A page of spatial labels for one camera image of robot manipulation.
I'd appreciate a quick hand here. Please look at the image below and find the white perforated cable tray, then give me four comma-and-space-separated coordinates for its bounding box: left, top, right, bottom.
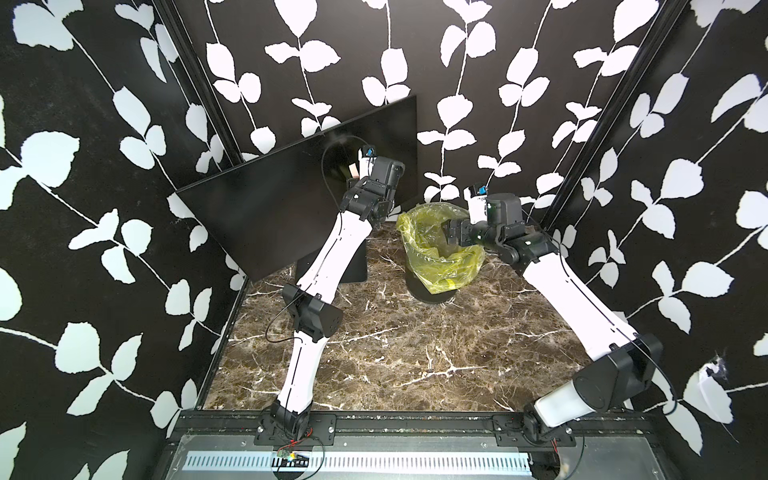
181, 451, 532, 477

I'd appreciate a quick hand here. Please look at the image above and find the black front mounting rail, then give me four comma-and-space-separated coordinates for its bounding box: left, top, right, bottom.
170, 410, 652, 441

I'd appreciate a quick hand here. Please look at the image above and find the white sticky note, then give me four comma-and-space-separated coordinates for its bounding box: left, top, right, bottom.
349, 163, 361, 180

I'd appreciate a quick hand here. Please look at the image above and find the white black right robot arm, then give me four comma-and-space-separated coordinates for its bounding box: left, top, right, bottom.
443, 219, 663, 440

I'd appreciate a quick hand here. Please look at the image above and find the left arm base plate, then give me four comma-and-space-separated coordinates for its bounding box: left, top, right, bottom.
253, 412, 337, 447

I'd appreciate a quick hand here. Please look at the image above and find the black flat monitor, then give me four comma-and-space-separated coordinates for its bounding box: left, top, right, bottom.
177, 96, 420, 280

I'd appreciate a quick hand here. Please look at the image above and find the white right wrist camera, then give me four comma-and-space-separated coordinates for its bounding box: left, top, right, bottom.
464, 185, 524, 226

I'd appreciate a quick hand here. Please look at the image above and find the black mesh waste bin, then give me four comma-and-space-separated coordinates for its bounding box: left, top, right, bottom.
405, 264, 457, 305

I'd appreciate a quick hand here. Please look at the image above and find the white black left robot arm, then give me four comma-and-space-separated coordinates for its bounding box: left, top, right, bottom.
270, 157, 405, 441

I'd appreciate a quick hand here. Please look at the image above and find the yellow plastic bin liner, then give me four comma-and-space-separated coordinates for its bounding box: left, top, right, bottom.
396, 202, 485, 294

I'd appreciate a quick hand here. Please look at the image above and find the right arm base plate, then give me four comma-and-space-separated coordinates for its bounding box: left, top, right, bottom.
491, 412, 576, 450

